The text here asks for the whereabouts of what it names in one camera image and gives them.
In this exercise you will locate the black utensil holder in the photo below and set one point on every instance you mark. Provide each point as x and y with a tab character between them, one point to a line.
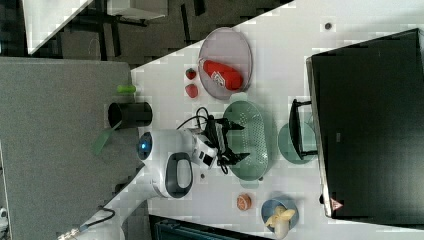
130	115

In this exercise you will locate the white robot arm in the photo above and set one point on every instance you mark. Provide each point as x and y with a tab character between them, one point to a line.
168	157

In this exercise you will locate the pink toy strawberry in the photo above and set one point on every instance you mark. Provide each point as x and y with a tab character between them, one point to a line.
191	90

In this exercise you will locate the grey round plate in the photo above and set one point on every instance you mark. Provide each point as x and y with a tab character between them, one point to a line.
226	46

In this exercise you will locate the toy orange slice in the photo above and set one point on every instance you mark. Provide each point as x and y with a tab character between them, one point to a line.
243	202

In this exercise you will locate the small green object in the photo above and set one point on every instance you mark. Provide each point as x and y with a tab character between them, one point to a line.
126	89

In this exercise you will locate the red ketchup bottle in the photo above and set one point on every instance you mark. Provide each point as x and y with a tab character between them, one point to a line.
222	74

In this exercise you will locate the green plastic strainer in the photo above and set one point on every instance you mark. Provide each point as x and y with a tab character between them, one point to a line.
252	140

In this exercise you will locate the toy peeled banana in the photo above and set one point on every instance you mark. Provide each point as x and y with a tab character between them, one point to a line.
280	221

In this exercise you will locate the dark red toy strawberry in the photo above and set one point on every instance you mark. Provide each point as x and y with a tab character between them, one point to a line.
190	73

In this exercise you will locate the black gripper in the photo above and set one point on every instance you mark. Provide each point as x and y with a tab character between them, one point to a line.
215	131

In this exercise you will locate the green plastic cup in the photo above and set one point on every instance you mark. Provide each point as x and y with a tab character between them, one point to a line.
297	141

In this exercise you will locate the green slotted spatula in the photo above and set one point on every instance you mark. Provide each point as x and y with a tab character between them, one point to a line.
102	139

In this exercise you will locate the blue bowl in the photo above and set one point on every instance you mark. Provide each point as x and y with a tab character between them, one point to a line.
267	209

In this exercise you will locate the black toaster oven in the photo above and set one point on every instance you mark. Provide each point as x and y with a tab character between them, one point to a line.
368	121

